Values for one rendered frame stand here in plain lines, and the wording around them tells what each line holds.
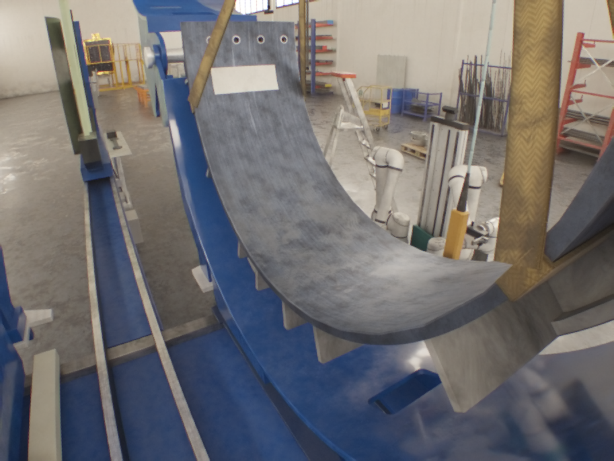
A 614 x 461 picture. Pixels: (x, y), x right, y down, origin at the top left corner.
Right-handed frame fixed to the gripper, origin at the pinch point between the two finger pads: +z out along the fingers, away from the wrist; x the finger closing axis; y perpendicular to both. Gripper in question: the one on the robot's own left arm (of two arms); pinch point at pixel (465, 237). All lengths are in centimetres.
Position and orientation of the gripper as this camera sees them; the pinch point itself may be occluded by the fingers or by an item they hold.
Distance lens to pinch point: 211.2
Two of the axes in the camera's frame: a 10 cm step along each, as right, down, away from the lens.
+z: -8.5, 2.4, -4.6
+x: 5.2, 4.0, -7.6
